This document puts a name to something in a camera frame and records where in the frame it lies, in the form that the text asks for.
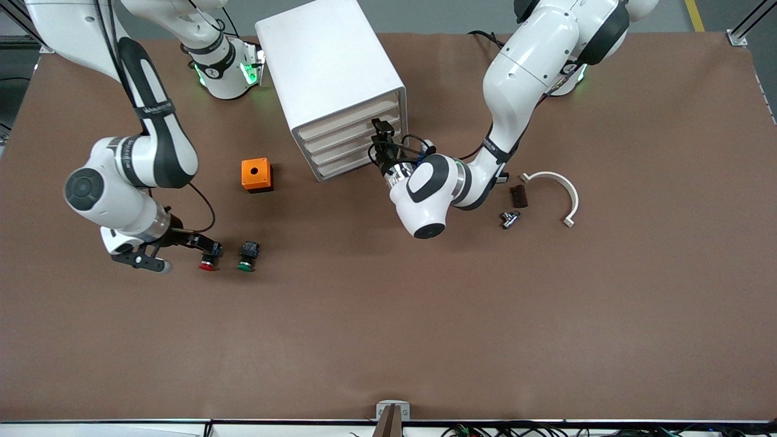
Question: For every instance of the white table edge rail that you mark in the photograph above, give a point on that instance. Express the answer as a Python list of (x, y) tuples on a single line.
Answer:
[(121, 430)]

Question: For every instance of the orange button enclosure box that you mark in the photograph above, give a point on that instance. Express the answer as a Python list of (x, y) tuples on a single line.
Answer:
[(255, 173)]

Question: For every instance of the dark brown terminal block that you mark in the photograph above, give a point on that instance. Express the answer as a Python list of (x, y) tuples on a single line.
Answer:
[(519, 196)]

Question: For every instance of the green push button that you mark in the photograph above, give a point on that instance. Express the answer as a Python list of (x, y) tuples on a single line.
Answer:
[(246, 266)]

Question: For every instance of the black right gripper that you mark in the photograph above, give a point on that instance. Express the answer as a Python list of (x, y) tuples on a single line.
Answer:
[(184, 238)]

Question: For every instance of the silver metal fitting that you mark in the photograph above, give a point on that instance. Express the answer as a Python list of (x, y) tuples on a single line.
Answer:
[(508, 221)]

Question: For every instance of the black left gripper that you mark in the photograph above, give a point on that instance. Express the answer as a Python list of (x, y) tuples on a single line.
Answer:
[(385, 160)]

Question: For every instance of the aluminium frame post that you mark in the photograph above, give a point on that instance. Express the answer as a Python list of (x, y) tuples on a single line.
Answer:
[(18, 18), (736, 37)]

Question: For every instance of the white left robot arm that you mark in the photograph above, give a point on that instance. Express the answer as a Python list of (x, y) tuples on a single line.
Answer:
[(528, 54)]

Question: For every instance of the red push button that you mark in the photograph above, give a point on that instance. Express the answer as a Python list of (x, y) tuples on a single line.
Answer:
[(208, 265)]

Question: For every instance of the white curved plastic bracket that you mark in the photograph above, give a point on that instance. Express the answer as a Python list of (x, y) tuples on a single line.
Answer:
[(573, 197)]

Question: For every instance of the brown table cover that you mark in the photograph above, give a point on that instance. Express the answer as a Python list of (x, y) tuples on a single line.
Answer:
[(388, 334)]

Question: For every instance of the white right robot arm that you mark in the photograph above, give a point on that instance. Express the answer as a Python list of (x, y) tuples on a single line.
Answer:
[(109, 194)]

